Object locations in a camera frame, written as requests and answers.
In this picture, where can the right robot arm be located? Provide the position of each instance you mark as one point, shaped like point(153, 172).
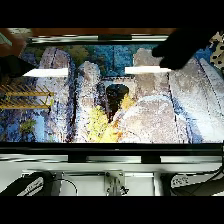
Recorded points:
point(201, 188)

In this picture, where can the white black-spotted garment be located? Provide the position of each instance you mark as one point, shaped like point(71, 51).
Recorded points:
point(218, 50)

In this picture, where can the silver frame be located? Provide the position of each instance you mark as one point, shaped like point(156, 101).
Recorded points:
point(100, 166)

